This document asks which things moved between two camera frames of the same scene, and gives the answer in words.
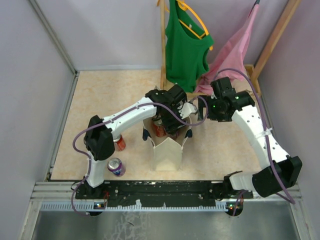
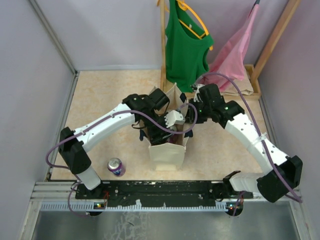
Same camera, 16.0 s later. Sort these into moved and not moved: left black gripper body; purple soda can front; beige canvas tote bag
Moved: left black gripper body
Not moved: beige canvas tote bag; purple soda can front
